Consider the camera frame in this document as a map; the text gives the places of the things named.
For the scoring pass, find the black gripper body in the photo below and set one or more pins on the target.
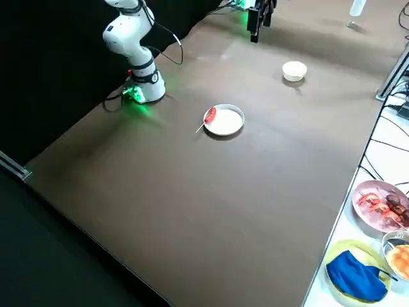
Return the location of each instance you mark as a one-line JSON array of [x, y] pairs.
[[260, 12]]

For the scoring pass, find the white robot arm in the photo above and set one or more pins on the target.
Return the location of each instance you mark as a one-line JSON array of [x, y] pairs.
[[243, 3], [128, 35]]

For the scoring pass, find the small white bowl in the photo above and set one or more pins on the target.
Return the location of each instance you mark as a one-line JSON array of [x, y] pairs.
[[294, 72]]

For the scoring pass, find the clear glass bowl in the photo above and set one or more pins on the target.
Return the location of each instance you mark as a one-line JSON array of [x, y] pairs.
[[393, 238]]

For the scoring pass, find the red sausage on skewer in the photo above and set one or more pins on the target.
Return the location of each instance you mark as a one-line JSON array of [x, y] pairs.
[[211, 115]]

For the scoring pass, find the white round plate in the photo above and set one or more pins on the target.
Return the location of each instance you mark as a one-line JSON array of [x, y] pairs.
[[225, 123]]

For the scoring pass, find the red shrimp skewer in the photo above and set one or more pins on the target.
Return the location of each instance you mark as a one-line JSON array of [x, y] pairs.
[[374, 204]]

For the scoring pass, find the pink plate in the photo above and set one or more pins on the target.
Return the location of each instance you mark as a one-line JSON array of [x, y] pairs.
[[370, 214]]

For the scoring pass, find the dark meatball skewer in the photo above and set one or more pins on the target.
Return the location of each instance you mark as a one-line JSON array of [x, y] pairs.
[[394, 201]]

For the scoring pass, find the yellow plate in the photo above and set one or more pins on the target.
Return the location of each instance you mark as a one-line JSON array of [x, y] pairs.
[[338, 246]]

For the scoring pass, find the blue cloth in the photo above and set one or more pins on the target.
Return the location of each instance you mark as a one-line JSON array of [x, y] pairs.
[[354, 275]]

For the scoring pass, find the orange bread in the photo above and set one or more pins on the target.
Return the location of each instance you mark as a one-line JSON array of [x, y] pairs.
[[401, 259]]

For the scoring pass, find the aluminium profile post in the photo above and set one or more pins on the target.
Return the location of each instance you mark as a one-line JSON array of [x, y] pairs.
[[395, 72]]

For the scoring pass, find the aluminium profile rail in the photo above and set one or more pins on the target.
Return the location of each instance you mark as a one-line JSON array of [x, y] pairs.
[[16, 168]]

